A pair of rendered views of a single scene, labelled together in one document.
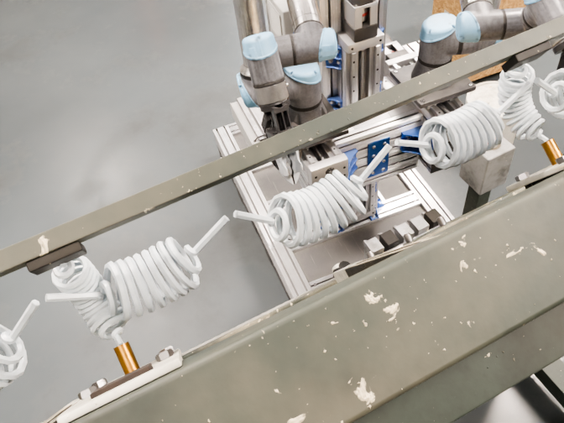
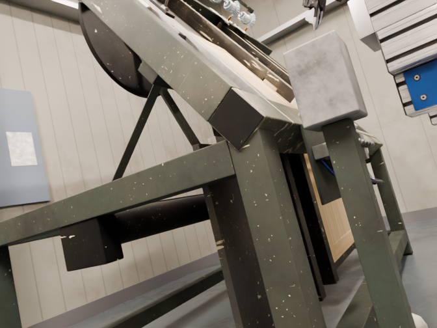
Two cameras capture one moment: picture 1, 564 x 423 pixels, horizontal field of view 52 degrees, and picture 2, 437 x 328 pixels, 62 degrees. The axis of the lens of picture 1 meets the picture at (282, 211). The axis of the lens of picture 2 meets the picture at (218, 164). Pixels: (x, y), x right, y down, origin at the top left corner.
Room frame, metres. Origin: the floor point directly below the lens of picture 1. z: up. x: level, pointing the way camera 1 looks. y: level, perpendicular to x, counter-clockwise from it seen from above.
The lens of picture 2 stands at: (1.85, -1.46, 0.63)
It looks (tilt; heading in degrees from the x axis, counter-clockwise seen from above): 7 degrees up; 141
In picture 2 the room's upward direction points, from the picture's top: 14 degrees counter-clockwise
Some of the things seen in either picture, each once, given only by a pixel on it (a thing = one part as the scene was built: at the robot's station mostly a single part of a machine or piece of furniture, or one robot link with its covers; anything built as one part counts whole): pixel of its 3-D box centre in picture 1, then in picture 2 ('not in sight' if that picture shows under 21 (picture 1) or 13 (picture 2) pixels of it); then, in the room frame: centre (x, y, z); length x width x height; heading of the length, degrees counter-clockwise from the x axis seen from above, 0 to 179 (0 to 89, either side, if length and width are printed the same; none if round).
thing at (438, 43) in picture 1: (439, 37); not in sight; (1.66, -0.61, 1.20); 0.13 x 0.12 x 0.14; 83
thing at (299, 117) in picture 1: (305, 108); not in sight; (1.53, -0.13, 1.09); 0.15 x 0.15 x 0.10
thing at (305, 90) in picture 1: (300, 80); not in sight; (1.53, -0.12, 1.20); 0.13 x 0.12 x 0.14; 92
